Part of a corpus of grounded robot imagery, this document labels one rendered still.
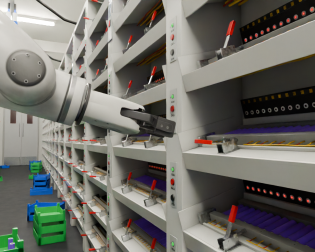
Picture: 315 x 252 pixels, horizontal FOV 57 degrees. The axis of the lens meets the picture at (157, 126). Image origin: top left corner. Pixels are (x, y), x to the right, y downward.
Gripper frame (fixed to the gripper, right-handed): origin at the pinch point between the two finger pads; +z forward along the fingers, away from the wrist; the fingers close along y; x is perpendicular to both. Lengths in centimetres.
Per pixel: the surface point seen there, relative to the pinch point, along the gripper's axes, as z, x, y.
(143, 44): 6, 34, -46
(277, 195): 33.7, -7.2, -1.1
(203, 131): 19.1, 4.8, -15.6
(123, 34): 6, 53, -86
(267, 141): 19.7, 2.3, 7.4
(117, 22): 0, 54, -79
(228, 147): 15.6, 0.0, 1.1
